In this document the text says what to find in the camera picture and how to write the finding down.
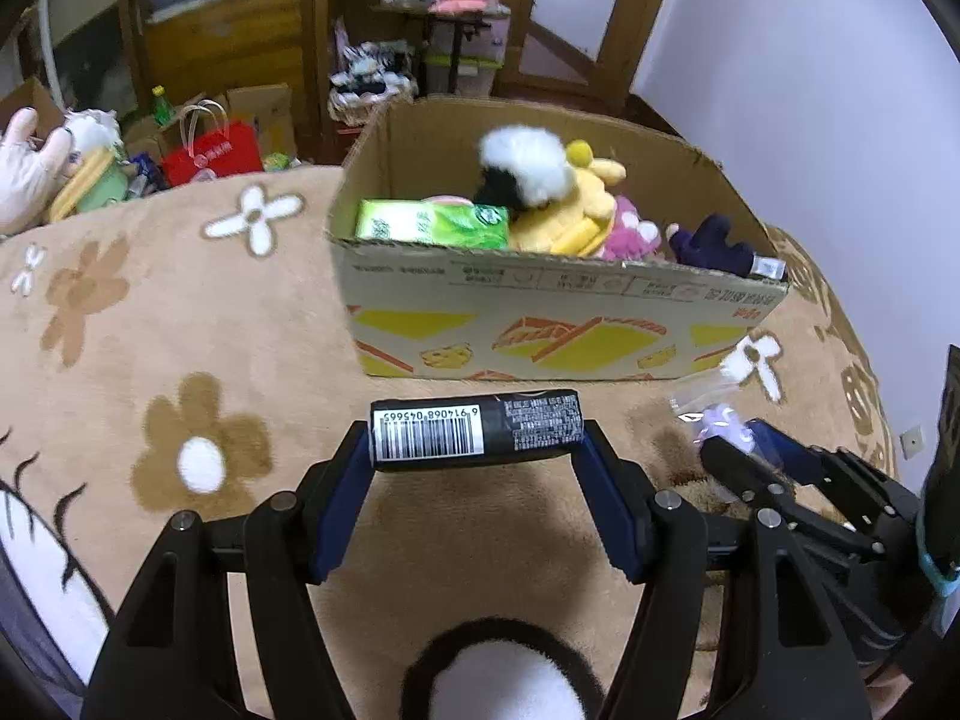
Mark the basket of plush toys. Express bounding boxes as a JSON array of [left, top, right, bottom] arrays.
[[327, 18, 418, 127]]

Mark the purple white plush doll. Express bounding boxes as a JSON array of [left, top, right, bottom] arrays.
[[475, 125, 786, 281]]

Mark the green plastic bottle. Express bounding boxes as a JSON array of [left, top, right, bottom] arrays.
[[151, 85, 176, 128]]

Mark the black barcode box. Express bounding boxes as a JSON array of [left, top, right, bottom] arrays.
[[368, 388, 584, 472]]

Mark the open cardboard box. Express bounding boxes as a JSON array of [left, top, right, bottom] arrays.
[[329, 96, 789, 380]]

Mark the yellow dog plush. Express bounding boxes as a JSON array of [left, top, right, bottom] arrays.
[[509, 140, 626, 257]]

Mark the clear plastic storage bin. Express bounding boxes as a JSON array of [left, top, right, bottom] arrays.
[[425, 18, 511, 98]]

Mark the small black side table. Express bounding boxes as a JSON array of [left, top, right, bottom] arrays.
[[371, 4, 511, 98]]

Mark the clear plastic bag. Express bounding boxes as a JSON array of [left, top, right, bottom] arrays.
[[667, 367, 755, 454]]

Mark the green tissue pack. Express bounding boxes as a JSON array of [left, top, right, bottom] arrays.
[[355, 200, 509, 250]]

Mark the white pink bunny plush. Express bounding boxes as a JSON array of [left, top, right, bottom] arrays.
[[0, 107, 73, 238]]

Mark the red paper shopping bag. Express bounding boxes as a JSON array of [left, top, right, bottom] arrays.
[[161, 98, 262, 185]]

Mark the pink swirl roll plush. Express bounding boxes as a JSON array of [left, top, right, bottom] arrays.
[[421, 193, 473, 206]]

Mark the black white plush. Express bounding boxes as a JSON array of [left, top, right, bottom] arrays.
[[398, 616, 605, 720]]

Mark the brown cardboard box on floor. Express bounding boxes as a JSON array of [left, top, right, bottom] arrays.
[[0, 76, 65, 140]]

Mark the green yellow plush toy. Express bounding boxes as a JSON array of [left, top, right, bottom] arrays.
[[44, 146, 135, 223]]

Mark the beige flower blanket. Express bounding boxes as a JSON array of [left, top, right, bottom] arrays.
[[2, 167, 895, 718]]

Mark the wooden wardrobe cabinet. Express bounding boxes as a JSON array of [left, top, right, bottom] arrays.
[[29, 0, 527, 160]]

